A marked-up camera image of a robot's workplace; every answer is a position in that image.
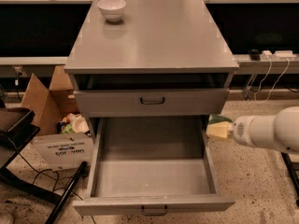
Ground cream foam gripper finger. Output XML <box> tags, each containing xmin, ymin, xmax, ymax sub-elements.
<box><xmin>206</xmin><ymin>121</ymin><xmax>233</xmax><ymax>139</ymax></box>

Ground green and yellow sponge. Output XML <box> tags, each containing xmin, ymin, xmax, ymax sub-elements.
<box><xmin>208</xmin><ymin>114</ymin><xmax>232</xmax><ymax>125</ymax></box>

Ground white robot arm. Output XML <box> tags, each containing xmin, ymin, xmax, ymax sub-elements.
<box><xmin>206</xmin><ymin>106</ymin><xmax>299</xmax><ymax>154</ymax></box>

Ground grey closed upper drawer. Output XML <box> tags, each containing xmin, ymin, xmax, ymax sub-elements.
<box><xmin>74</xmin><ymin>89</ymin><xmax>229</xmax><ymax>118</ymax></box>

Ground grey open bottom drawer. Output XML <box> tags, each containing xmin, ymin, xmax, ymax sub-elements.
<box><xmin>73</xmin><ymin>117</ymin><xmax>235</xmax><ymax>216</ymax></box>

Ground grey drawer cabinet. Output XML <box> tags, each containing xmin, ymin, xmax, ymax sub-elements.
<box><xmin>64</xmin><ymin>0</ymin><xmax>240</xmax><ymax>139</ymax></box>

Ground small black device on ledge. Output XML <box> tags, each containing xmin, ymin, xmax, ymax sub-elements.
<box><xmin>249</xmin><ymin>49</ymin><xmax>261</xmax><ymax>61</ymax></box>

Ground black bar right floor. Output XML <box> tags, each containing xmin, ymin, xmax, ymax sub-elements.
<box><xmin>281</xmin><ymin>153</ymin><xmax>299</xmax><ymax>207</ymax></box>

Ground white power strip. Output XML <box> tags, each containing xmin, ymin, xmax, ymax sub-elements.
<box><xmin>262</xmin><ymin>50</ymin><xmax>296</xmax><ymax>61</ymax></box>

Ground toys inside cardboard box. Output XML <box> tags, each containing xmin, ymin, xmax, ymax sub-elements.
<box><xmin>57</xmin><ymin>113</ymin><xmax>90</xmax><ymax>133</ymax></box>

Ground white caravan labelled box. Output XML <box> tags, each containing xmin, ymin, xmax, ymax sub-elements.
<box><xmin>32</xmin><ymin>133</ymin><xmax>94</xmax><ymax>171</ymax></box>

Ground white ceramic bowl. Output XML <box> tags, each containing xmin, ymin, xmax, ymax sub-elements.
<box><xmin>97</xmin><ymin>0</ymin><xmax>126</xmax><ymax>21</ymax></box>

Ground open brown cardboard box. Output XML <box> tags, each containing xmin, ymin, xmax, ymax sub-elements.
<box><xmin>21</xmin><ymin>65</ymin><xmax>78</xmax><ymax>135</ymax></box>

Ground black tray on stand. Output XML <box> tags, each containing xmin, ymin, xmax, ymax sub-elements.
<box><xmin>0</xmin><ymin>107</ymin><xmax>35</xmax><ymax>149</ymax></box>

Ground black floor cable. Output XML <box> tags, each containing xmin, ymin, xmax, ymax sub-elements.
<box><xmin>12</xmin><ymin>149</ymin><xmax>85</xmax><ymax>202</ymax></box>

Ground black stand frame left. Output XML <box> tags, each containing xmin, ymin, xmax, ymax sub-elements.
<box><xmin>0</xmin><ymin>125</ymin><xmax>87</xmax><ymax>224</ymax></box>

